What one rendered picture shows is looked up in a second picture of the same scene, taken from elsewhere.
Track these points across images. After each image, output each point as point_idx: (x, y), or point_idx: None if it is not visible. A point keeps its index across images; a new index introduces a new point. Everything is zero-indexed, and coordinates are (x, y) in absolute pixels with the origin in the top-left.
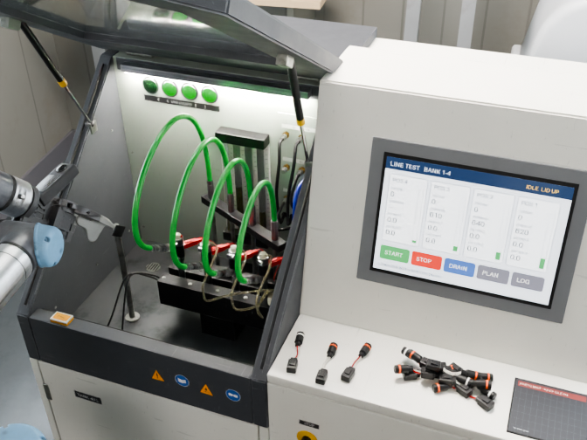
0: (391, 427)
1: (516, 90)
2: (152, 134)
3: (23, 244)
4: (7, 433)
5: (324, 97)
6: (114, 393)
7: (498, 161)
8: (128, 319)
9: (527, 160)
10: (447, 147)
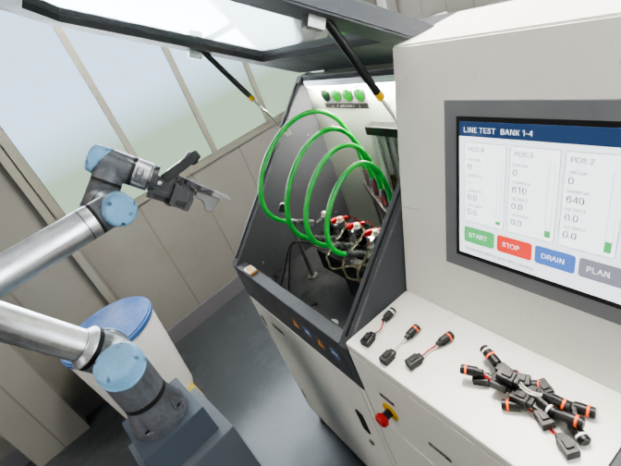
0: (448, 433)
1: None
2: (336, 136)
3: (92, 207)
4: (118, 348)
5: (397, 65)
6: (286, 330)
7: (600, 105)
8: (309, 276)
9: None
10: (527, 97)
